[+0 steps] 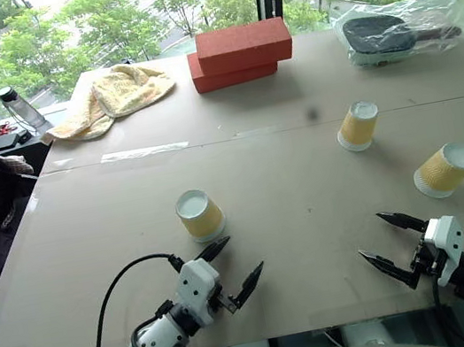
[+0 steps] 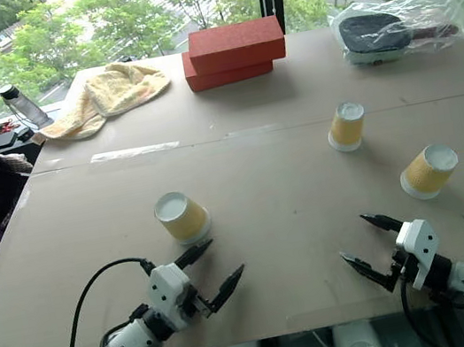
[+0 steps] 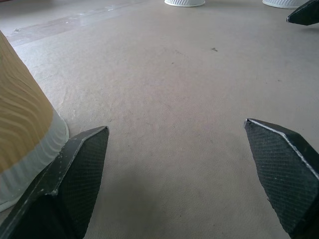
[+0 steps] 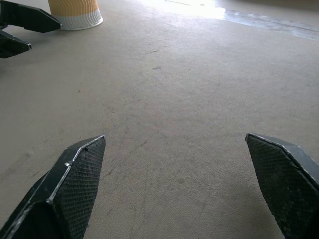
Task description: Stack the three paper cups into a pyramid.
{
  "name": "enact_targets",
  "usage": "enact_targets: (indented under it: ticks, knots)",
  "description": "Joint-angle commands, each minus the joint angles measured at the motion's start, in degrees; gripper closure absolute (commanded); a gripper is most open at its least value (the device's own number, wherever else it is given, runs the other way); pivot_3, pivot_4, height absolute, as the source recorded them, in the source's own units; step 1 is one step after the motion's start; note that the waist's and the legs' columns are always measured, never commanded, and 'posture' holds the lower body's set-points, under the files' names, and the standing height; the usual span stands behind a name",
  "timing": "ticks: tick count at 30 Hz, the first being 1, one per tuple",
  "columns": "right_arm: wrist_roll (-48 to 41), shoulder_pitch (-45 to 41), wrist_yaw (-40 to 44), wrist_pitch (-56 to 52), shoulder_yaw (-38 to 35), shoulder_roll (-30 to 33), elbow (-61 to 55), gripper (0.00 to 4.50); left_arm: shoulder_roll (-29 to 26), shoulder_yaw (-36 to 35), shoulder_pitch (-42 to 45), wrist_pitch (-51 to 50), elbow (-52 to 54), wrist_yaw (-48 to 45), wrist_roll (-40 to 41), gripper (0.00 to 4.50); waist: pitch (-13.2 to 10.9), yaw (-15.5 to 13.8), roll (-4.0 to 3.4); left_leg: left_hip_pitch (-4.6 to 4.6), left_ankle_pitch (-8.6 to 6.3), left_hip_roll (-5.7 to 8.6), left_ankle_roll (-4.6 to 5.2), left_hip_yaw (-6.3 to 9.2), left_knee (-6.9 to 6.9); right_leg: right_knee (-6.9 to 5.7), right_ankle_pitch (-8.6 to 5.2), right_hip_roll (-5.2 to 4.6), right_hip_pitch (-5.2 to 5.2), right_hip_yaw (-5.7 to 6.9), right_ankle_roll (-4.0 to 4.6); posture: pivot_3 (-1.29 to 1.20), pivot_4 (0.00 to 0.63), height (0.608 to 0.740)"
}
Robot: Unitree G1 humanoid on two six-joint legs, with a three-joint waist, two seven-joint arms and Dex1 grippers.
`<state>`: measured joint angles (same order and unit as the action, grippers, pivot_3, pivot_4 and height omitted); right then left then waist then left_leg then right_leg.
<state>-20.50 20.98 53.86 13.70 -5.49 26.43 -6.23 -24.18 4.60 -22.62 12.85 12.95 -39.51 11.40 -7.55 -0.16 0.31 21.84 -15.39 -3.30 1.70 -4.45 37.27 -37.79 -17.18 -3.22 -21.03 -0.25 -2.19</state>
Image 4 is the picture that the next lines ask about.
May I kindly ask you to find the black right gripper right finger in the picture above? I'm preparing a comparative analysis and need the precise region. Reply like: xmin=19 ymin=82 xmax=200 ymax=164
xmin=245 ymin=132 xmax=319 ymax=239

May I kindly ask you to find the yellow ribbed paper cup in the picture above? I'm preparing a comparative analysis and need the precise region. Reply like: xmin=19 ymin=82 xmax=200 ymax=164
xmin=48 ymin=0 xmax=104 ymax=31

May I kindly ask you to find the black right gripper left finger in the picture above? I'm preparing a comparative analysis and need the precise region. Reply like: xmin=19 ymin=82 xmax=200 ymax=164
xmin=0 ymin=135 xmax=107 ymax=239

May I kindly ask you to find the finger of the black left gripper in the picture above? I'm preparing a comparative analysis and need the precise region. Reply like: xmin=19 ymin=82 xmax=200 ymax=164
xmin=0 ymin=29 xmax=32 ymax=59
xmin=0 ymin=0 xmax=62 ymax=34

